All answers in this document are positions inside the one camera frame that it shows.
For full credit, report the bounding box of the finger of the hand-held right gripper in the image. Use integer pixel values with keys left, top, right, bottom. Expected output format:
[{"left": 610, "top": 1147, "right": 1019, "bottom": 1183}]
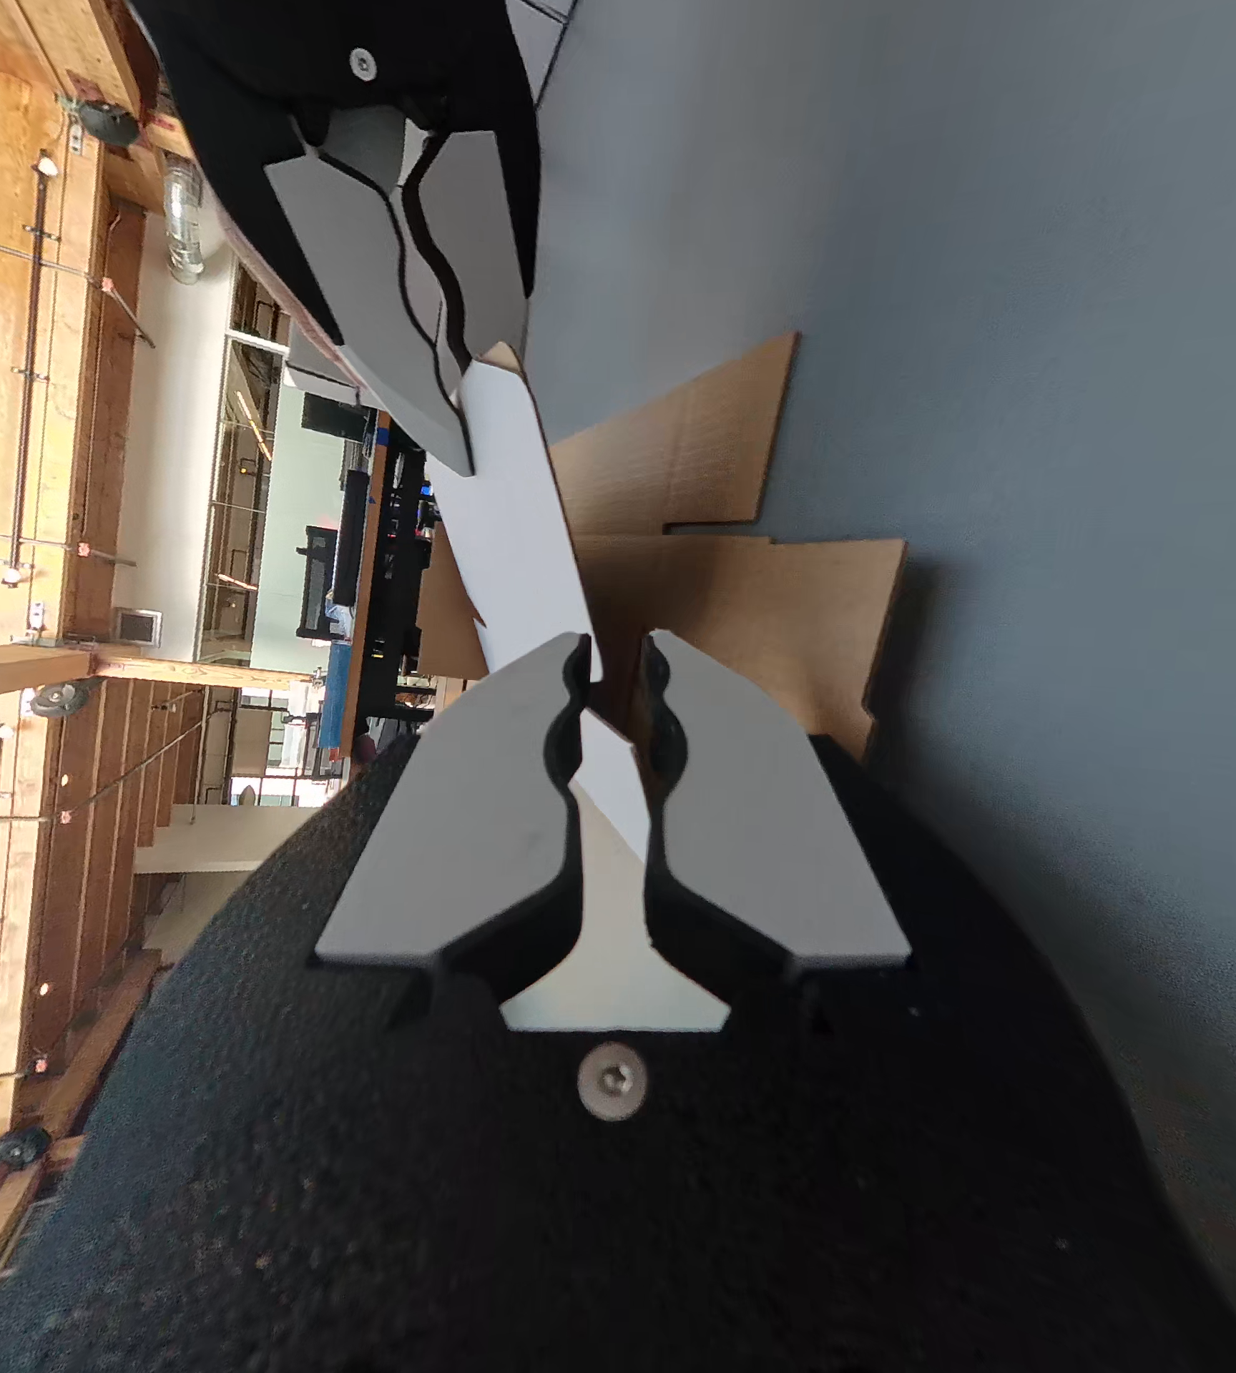
[
  {"left": 401, "top": 129, "right": 533, "bottom": 373},
  {"left": 262, "top": 142, "right": 477, "bottom": 476}
]

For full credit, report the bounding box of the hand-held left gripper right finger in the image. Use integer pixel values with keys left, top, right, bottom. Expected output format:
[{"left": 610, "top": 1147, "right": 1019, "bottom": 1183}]
[{"left": 643, "top": 628, "right": 915, "bottom": 974}]

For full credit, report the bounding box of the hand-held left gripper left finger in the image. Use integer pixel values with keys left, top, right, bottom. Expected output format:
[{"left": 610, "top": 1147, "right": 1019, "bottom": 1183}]
[{"left": 314, "top": 632, "right": 593, "bottom": 973}]

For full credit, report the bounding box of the cardboard box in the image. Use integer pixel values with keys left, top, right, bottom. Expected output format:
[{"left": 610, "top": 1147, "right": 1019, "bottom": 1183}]
[{"left": 420, "top": 330, "right": 910, "bottom": 1034}]

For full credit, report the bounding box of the black equipment stand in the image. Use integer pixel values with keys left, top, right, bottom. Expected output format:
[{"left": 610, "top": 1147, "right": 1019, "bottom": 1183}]
[{"left": 294, "top": 522, "right": 350, "bottom": 642}]

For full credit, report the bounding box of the silver ventilation duct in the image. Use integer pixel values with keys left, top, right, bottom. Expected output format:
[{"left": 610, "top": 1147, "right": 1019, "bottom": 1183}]
[{"left": 161, "top": 150, "right": 215, "bottom": 288}]

